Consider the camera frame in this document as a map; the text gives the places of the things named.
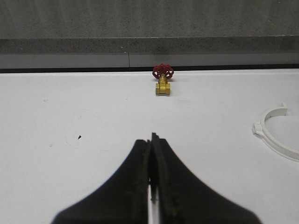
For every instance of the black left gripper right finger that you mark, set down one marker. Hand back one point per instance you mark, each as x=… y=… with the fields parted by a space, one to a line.
x=185 y=199

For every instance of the white half pipe clamp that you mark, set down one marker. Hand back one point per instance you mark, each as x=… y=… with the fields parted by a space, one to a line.
x=260 y=130

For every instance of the grey stone countertop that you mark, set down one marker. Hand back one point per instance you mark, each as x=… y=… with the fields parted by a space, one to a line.
x=148 y=26

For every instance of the brass valve red handwheel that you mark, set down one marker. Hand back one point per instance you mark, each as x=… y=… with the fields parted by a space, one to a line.
x=162 y=73

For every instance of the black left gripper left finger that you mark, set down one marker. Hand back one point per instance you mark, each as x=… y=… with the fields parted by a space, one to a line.
x=122 y=199

